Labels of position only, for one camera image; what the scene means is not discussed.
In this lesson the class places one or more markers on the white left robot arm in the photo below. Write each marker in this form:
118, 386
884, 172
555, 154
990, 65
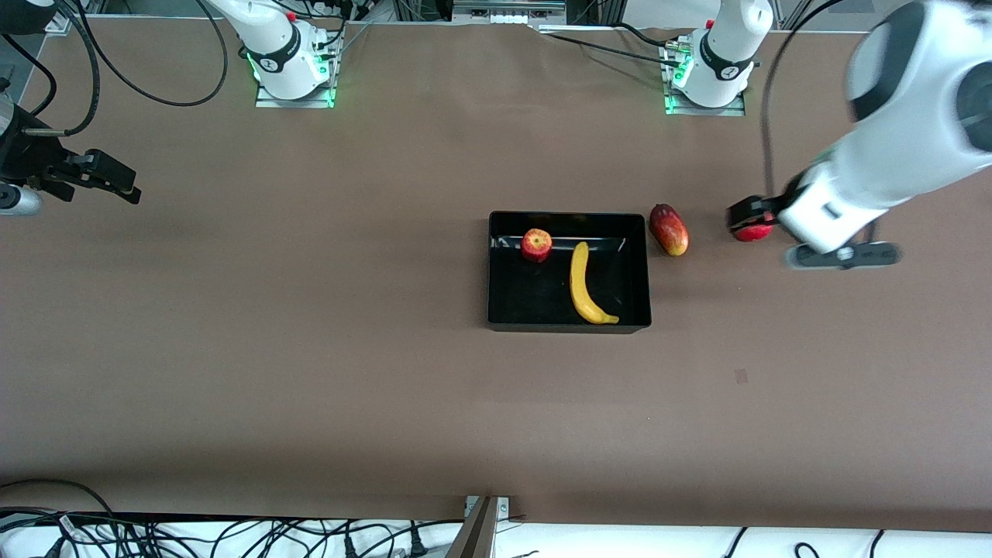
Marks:
914, 147

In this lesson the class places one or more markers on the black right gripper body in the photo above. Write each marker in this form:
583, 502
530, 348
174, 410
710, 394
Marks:
25, 159

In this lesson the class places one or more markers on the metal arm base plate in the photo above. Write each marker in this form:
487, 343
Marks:
267, 101
736, 111

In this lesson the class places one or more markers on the red yellow mango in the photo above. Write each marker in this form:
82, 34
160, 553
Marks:
669, 229

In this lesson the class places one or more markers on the small metal corner bracket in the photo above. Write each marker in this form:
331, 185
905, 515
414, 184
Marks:
504, 508

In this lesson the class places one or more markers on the silver frame rail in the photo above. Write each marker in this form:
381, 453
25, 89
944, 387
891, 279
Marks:
508, 8

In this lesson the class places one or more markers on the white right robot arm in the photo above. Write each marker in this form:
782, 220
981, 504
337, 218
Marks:
291, 77

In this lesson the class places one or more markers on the red pomegranate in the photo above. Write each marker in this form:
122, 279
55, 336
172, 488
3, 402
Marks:
753, 234

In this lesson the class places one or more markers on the black plastic box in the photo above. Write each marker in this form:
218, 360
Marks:
612, 291

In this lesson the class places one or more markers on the aluminium profile post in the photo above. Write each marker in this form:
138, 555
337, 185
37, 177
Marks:
474, 535

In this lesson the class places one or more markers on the red apple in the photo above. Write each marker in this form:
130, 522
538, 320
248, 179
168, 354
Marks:
536, 245

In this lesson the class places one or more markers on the yellow banana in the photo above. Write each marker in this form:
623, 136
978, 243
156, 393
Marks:
580, 287

